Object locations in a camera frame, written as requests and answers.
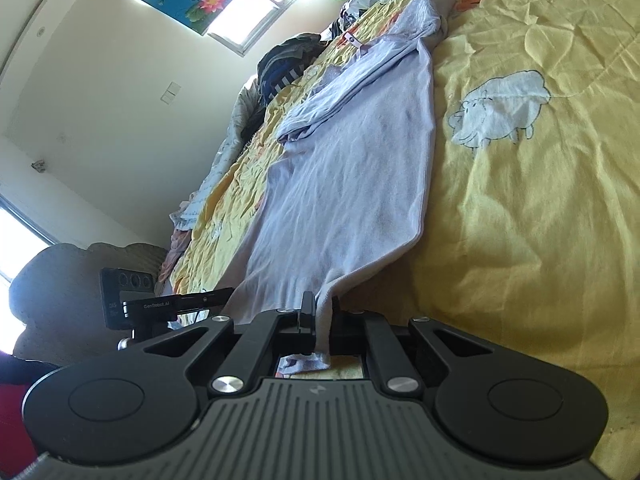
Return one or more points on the white wall switch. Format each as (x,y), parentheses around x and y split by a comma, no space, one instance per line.
(170,92)

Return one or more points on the yellow carrot print quilt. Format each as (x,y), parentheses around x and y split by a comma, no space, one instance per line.
(525,235)

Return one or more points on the side window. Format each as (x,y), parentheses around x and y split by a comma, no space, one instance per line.
(20,245)

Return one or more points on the small wall fixture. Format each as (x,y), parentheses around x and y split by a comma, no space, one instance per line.
(38,165)

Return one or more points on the red cloth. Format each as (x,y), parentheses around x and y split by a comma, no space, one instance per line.
(15,410)

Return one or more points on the person's left forearm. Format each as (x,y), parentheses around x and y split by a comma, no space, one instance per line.
(60,290)

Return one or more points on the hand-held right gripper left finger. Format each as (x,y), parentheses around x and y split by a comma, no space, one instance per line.
(307,317)

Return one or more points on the pinkish cloth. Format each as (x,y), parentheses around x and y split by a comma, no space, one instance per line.
(172,260)

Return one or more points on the lavender long-sleeve shirt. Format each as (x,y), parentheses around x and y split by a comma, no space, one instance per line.
(360,160)

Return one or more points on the white plastic bag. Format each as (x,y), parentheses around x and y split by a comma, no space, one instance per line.
(354,10)

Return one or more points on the white floral quilt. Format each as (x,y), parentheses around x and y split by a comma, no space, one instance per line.
(235,125)

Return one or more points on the pile of dark clothes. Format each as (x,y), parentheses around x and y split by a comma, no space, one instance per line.
(285,60)

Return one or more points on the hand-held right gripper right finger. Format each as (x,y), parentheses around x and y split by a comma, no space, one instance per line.
(350,332)

